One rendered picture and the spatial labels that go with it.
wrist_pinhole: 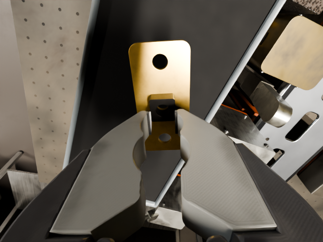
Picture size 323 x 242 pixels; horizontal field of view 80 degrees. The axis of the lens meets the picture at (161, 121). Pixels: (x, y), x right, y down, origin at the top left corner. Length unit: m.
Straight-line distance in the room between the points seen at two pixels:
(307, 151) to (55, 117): 0.81
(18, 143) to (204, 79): 2.02
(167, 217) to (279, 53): 0.42
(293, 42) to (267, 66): 0.04
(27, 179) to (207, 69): 1.96
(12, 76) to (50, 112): 0.96
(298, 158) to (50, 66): 0.76
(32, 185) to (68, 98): 1.41
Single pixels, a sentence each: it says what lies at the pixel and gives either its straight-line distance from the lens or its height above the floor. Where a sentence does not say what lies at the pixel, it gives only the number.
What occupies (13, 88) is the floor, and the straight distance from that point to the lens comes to 1.83.
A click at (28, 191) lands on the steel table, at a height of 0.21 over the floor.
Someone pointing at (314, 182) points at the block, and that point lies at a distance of 0.62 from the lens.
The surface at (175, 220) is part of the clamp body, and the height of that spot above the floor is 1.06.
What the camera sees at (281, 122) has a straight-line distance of 0.32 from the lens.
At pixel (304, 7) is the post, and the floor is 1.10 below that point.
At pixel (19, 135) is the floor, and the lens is 2.07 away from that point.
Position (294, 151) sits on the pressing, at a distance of 0.54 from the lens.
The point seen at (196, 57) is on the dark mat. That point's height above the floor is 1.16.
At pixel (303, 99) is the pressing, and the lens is 0.46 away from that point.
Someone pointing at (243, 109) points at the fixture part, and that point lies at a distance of 0.58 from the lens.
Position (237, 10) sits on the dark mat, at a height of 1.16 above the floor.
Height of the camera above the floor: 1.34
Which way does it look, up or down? 58 degrees down
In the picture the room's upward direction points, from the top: 179 degrees counter-clockwise
